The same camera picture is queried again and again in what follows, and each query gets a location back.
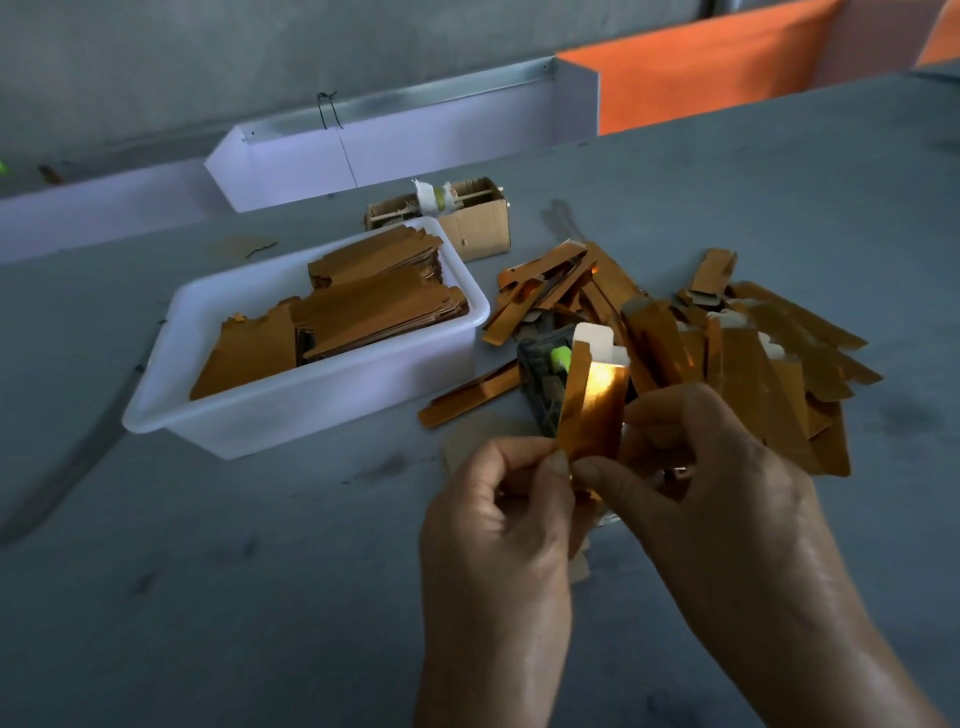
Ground pile of beige blanks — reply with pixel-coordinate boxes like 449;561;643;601
442;424;594;587

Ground white plastic bin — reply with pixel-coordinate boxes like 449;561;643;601
123;217;492;461

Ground orange tray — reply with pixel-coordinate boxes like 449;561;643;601
558;0;960;137

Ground person's left hand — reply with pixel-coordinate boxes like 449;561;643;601
417;435;594;707

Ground long white tray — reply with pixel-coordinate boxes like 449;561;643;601
0;157;234;267
204;57;602;215

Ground person's right hand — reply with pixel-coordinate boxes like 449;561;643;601
573;382;854;680

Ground black tape dispenser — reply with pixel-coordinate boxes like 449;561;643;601
517;322;579;437

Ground pile of gold boxes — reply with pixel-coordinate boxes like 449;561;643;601
480;240;884;479

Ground small cardboard box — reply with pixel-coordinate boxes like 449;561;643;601
364;177;512;263

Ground person's right forearm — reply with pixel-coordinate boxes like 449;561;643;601
735;615;950;728

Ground person's left forearm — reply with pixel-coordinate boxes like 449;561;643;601
412;678;572;728

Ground gold cartons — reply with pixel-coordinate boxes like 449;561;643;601
189;225;470;401

